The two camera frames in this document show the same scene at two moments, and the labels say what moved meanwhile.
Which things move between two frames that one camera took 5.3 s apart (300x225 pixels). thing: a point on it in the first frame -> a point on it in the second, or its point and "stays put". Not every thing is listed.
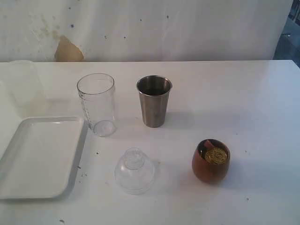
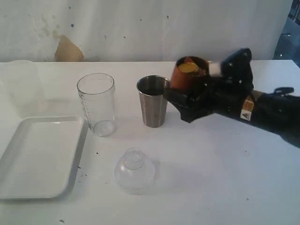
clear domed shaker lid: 134,173 stays put
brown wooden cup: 211,160 -> 187,71
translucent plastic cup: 23,86 stays put
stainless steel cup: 153,91 stays put
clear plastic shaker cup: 97,91 stays put
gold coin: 217,156 -> 188,67
